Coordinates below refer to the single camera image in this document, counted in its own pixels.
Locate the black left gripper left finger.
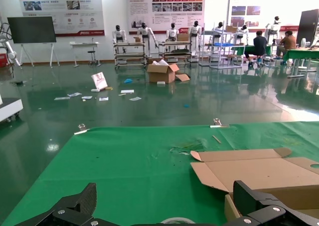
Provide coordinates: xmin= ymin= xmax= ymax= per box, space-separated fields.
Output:
xmin=14 ymin=182 xmax=100 ymax=226

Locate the white standing fan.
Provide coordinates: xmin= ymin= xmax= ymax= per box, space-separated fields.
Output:
xmin=298 ymin=38 xmax=309 ymax=71

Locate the tall black panel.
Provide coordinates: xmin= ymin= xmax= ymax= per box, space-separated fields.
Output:
xmin=296 ymin=8 xmax=319 ymax=47

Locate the small white desk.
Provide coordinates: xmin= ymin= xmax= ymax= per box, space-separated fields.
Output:
xmin=69 ymin=41 xmax=100 ymax=68

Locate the seated person dark shirt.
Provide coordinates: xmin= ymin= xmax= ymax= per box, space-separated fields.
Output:
xmin=244 ymin=30 xmax=267 ymax=68

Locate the info board with landscape photos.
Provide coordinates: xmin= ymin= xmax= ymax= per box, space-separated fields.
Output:
xmin=228 ymin=0 xmax=307 ymax=32

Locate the black round stool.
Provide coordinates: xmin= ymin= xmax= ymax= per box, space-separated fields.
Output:
xmin=87 ymin=50 xmax=102 ymax=67

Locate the clear plastic film scrap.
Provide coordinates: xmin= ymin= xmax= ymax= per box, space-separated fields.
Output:
xmin=169 ymin=138 xmax=207 ymax=154

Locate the tall metal shelf rack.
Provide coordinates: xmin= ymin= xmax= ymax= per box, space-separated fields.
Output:
xmin=199 ymin=28 xmax=244 ymax=69

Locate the empty open cardboard box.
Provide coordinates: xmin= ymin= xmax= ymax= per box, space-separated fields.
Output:
xmin=190 ymin=147 xmax=319 ymax=223

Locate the seated person brown shirt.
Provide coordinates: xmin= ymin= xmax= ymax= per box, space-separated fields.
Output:
xmin=275 ymin=30 xmax=297 ymax=64

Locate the info board with photo strip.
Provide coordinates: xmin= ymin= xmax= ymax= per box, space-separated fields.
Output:
xmin=126 ymin=0 xmax=206 ymax=35

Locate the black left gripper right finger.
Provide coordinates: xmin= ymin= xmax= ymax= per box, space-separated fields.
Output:
xmin=229 ymin=180 xmax=319 ymax=226

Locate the green table cloth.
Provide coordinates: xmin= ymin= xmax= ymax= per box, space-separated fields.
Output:
xmin=0 ymin=121 xmax=319 ymax=226

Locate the white wheeled cabinet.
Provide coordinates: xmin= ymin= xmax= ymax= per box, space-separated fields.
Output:
xmin=0 ymin=96 xmax=24 ymax=123

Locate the clear adhesive tape roll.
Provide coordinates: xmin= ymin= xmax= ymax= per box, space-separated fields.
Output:
xmin=159 ymin=217 xmax=197 ymax=226

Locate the black display on stand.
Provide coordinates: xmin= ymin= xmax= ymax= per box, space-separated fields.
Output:
xmin=6 ymin=16 xmax=60 ymax=68

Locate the silver metal clamp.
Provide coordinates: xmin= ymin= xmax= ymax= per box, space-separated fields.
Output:
xmin=210 ymin=118 xmax=230 ymax=128
xmin=74 ymin=123 xmax=90 ymax=135

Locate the white black humanoid robot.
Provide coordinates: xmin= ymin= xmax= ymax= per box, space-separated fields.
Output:
xmin=265 ymin=16 xmax=285 ymax=47
xmin=166 ymin=22 xmax=179 ymax=42
xmin=112 ymin=25 xmax=127 ymax=55
xmin=236 ymin=24 xmax=249 ymax=44
xmin=213 ymin=21 xmax=225 ymax=41
xmin=137 ymin=22 xmax=160 ymax=59
xmin=188 ymin=20 xmax=202 ymax=62

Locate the metal rack cart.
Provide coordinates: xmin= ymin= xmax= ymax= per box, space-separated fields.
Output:
xmin=114 ymin=42 xmax=147 ymax=70
xmin=159 ymin=40 xmax=192 ymax=64

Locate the large open cardboard carton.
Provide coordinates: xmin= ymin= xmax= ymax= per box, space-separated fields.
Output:
xmin=146 ymin=59 xmax=190 ymax=84

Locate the green topped work table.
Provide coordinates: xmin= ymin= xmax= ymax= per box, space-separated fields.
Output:
xmin=283 ymin=48 xmax=319 ymax=79

